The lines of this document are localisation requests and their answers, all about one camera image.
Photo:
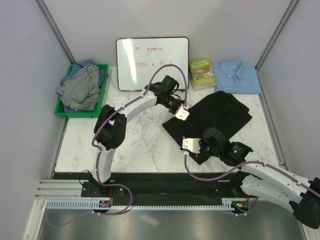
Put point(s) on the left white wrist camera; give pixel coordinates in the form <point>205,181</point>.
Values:
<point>182,113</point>

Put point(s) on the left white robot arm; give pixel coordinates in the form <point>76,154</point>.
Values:
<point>110,128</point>

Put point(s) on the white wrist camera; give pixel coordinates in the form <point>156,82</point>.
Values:
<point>191,145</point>
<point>182,113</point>

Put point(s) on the green plastic bin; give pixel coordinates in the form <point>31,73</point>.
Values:
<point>59,110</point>

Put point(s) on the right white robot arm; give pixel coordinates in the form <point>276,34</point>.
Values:
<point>259,177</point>

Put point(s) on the black long sleeve shirt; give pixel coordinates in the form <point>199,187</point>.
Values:
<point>218,110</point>

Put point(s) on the grey crumpled shirt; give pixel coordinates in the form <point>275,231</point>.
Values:
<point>81,92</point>

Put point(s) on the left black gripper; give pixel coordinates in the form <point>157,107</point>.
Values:
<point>180,103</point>

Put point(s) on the light blue cable duct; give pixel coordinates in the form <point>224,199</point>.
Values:
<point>97,204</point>

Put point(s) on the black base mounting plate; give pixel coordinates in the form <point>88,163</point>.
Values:
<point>150,188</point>

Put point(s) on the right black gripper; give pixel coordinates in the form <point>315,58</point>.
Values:
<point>202,153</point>

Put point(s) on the white whiteboard with red writing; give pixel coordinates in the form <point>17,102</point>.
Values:
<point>138,59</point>

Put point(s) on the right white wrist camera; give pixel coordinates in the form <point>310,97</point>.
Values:
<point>191,145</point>

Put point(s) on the blue checked shirt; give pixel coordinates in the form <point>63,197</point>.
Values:
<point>74,70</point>

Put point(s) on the green treehouse book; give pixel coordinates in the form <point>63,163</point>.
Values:
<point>201,75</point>

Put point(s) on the folded light blue shirt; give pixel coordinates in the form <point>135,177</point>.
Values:
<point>236,77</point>

